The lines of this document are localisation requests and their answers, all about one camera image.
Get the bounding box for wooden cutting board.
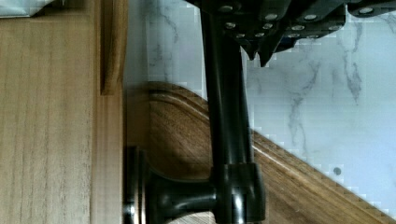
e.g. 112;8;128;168
124;82;395;224

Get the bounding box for wooden drawer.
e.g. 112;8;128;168
0;0;128;224

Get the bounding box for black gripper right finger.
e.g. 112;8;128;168
258;0;395;66

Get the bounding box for black metal drawer handle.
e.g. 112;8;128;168
122;11;265;224

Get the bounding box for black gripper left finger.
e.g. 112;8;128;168
186;0;289;61

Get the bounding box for white snack bag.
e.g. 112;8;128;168
0;0;55;19

